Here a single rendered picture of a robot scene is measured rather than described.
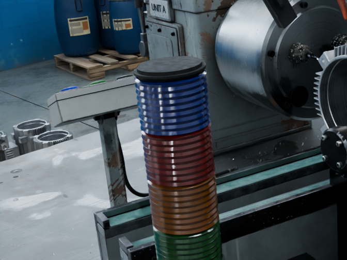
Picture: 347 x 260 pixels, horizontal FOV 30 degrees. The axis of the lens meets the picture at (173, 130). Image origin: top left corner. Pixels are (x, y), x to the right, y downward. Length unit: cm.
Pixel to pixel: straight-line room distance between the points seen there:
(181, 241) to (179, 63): 15
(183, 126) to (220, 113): 92
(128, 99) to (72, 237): 28
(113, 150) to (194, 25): 40
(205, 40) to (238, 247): 59
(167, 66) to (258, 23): 72
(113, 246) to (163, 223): 40
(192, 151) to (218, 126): 92
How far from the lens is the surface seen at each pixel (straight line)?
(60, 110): 106
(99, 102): 107
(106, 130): 110
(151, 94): 52
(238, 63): 128
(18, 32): 662
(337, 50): 107
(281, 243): 97
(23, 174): 152
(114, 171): 113
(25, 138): 339
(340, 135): 86
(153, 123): 52
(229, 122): 146
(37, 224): 127
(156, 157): 53
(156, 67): 53
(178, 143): 52
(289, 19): 103
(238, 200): 102
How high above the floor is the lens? 134
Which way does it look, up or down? 19 degrees down
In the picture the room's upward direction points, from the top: 6 degrees counter-clockwise
